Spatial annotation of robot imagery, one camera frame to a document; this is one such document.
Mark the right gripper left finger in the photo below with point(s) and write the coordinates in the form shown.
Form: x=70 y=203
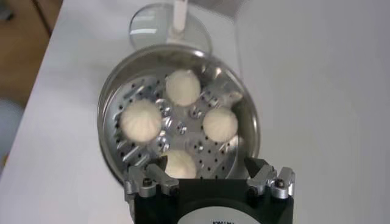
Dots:
x=158 y=181

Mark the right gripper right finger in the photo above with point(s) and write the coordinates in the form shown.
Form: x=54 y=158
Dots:
x=271 y=181

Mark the white steamed baozi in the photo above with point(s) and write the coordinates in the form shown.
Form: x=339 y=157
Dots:
x=140 y=121
x=182 y=87
x=180 y=164
x=220 y=124

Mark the stainless steel pot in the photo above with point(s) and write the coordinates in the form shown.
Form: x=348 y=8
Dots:
x=213 y=152

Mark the grey robot torso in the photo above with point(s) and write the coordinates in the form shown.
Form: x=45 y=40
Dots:
x=9 y=131

